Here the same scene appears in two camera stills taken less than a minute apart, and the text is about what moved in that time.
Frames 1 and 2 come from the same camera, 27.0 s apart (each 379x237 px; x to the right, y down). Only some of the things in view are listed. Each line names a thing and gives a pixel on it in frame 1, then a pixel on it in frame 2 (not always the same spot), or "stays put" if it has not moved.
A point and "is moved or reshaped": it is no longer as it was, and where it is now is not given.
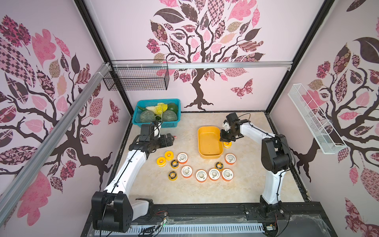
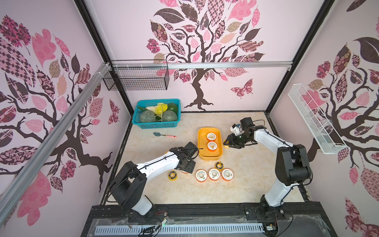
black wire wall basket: (142, 75) stays put
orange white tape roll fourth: (214, 174) stays put
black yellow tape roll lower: (172, 176) stays put
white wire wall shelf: (325, 135) stays put
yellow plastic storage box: (209, 146) stays put
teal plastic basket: (145, 103) stays put
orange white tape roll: (182, 157) is moved or reshaped
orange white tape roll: (230, 158) -> (212, 146)
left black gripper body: (160, 142) -> (187, 167)
